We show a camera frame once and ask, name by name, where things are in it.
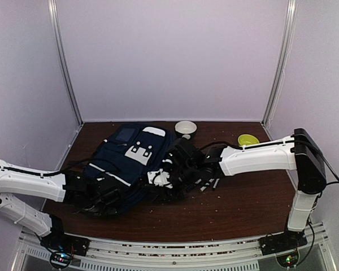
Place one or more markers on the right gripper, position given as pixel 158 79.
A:
pixel 175 196

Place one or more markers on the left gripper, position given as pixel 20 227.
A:
pixel 112 209

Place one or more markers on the navy blue student backpack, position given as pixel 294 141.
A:
pixel 125 157

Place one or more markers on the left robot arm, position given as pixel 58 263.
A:
pixel 57 186

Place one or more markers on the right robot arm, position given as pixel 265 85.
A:
pixel 298 152

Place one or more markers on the white marker red cap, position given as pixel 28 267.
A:
pixel 215 184

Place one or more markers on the black and white bowl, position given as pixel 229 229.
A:
pixel 185 129

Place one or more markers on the lime green bowl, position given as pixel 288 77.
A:
pixel 247 139

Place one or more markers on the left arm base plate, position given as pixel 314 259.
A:
pixel 65 247

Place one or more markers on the front aluminium rail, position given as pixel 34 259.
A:
pixel 231 254

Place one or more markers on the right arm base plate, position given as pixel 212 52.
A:
pixel 276 243

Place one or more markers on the left aluminium frame post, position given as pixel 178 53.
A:
pixel 53 13

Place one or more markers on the aluminium frame post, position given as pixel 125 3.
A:
pixel 53 13
pixel 279 76

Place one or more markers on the right aluminium frame post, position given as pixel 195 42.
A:
pixel 279 76

